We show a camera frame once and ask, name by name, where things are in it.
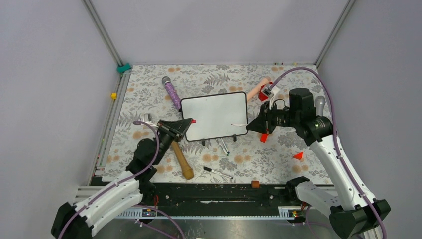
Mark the purple glitter microphone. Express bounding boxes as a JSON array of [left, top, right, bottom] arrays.
[[162, 76, 181, 112]]

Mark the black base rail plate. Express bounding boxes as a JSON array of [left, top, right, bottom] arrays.
[[140, 183, 308, 218]]

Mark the small brown wooden cube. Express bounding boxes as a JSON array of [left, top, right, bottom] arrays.
[[251, 180, 260, 189]]

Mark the green capped marker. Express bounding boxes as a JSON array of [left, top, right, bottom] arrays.
[[216, 138, 229, 156]]

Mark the silver grey microphone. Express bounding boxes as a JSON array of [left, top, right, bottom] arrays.
[[314, 96, 326, 116]]

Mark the white whiteboard black frame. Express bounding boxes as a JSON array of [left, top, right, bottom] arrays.
[[181, 92, 248, 142]]

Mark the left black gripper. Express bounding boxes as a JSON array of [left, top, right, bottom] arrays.
[[154, 118, 193, 164]]

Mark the teal corner clip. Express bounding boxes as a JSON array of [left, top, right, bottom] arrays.
[[116, 63, 132, 73]]

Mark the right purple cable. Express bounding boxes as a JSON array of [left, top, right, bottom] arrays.
[[268, 67, 388, 239]]

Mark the black capped marker front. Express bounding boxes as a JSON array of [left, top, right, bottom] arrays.
[[203, 166, 234, 180]]

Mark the small red cube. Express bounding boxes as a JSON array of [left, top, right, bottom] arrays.
[[260, 134, 268, 143]]

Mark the black capped marker by board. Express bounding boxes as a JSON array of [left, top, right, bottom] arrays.
[[220, 138, 230, 156]]

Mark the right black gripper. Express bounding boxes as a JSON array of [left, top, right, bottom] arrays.
[[247, 100, 300, 134]]

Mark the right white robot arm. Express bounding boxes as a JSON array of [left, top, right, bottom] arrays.
[[247, 87, 391, 239]]

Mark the pink toy microphone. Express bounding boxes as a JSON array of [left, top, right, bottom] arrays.
[[246, 76, 271, 102]]

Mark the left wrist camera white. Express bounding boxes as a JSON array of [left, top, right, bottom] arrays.
[[142, 113, 155, 126]]

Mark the red triangular block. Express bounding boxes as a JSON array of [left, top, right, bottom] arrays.
[[292, 152, 303, 160]]

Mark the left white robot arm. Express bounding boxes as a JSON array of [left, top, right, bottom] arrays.
[[51, 118, 194, 239]]

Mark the red square block with hole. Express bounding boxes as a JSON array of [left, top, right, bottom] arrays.
[[258, 82, 273, 102]]

